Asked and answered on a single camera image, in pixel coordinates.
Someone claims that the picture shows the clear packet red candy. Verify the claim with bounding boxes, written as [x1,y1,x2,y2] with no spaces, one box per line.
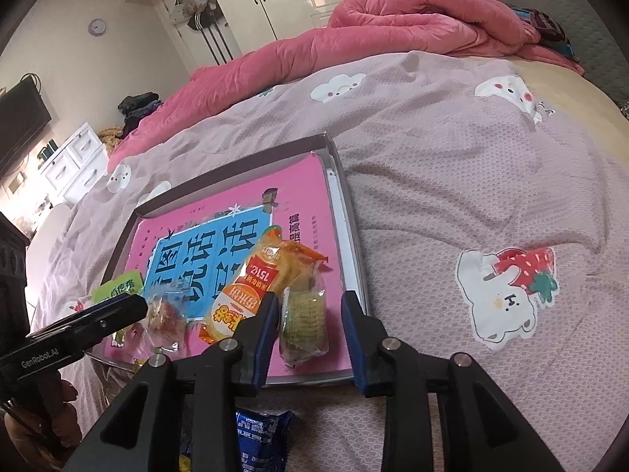
[145,292,187,354]

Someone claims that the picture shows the hanging bags on door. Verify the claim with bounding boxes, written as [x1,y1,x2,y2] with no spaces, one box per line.
[168,0,224,32]

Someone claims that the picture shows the striped dark garment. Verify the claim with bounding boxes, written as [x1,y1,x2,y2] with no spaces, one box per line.
[511,6,578,62]

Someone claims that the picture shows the dark folded clothes pile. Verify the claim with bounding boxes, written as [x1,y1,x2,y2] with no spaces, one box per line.
[117,92,162,138]

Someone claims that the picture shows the tan knitted blanket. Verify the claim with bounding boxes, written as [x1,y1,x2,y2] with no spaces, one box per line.
[97,126,124,156]

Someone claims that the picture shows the mauve patterned bed sheet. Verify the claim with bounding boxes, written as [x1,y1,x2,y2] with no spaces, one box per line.
[34,52,628,471]

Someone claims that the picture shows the round wall clock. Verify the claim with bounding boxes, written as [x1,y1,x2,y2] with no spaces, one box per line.
[88,18,108,37]

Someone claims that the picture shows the pink children's book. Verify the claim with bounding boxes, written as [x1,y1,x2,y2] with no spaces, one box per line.
[103,145,364,385]

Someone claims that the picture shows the orange rice cracker packet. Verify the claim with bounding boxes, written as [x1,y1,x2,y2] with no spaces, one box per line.
[198,225,328,344]

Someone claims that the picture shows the green milk cheese snack packet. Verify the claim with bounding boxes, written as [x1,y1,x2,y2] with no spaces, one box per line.
[90,271,145,348]

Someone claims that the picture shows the white drawer cabinet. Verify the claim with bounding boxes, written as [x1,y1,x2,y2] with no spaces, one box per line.
[39,123,109,207]

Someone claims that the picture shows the black wall television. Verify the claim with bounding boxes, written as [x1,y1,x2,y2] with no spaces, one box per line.
[0,77,51,176]

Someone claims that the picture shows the pink quilted duvet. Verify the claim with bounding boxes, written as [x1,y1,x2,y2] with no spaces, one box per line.
[108,0,584,170]

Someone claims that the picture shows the person's left hand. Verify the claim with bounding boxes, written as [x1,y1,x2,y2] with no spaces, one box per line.
[3,372,82,471]

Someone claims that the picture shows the dark shallow cardboard box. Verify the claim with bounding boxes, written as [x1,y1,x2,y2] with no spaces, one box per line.
[102,134,370,386]

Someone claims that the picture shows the grey padded headboard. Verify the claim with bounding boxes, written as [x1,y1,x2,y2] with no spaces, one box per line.
[500,0,628,108]

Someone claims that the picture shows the clear packet yellow cake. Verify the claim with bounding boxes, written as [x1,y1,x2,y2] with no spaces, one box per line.
[280,263,329,368]

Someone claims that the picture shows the blue foil biscuit packet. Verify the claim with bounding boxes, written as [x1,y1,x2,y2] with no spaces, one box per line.
[235,409,294,471]

